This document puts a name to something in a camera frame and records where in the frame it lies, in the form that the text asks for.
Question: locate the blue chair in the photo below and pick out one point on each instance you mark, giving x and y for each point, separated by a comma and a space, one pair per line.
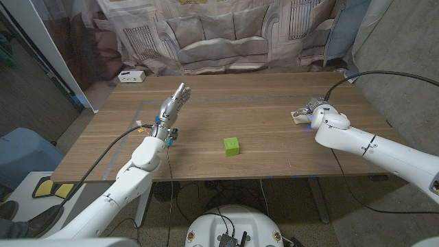
27, 154

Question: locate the black round floor device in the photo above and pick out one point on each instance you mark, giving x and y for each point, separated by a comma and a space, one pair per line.
166, 191

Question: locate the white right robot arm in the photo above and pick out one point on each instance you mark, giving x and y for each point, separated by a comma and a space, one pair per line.
377, 151

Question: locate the white robot torso base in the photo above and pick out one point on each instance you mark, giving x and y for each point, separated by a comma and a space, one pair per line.
236, 223

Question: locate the printed sofa room backdrop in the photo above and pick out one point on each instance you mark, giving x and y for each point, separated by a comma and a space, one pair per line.
219, 34

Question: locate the white partition post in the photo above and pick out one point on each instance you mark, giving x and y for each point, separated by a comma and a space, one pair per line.
41, 41

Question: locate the white power strip box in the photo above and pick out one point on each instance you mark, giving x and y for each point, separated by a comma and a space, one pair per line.
132, 76

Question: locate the blue jeans leg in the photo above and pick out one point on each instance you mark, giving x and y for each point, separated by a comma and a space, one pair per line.
13, 229

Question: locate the grey table leg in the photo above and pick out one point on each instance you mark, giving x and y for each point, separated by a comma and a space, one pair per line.
319, 202

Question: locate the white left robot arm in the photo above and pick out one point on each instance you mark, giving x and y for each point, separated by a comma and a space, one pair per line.
133, 178

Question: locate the pale yellow sponge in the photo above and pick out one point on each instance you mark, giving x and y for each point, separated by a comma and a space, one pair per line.
302, 119

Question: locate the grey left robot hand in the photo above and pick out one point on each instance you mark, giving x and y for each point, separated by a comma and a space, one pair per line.
168, 111

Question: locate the black shoe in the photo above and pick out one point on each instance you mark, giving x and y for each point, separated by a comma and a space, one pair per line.
8, 210
46, 219

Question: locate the white mat with yellow footprints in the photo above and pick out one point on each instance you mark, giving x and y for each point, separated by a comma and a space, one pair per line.
27, 206

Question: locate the white table leg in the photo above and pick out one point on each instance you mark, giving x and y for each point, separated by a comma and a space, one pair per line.
142, 206

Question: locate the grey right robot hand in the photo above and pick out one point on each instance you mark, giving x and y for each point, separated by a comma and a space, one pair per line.
312, 105

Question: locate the grey hanging cloth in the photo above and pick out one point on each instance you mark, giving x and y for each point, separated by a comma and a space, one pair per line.
363, 34

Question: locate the green cube block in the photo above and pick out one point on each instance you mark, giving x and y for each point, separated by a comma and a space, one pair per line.
231, 147

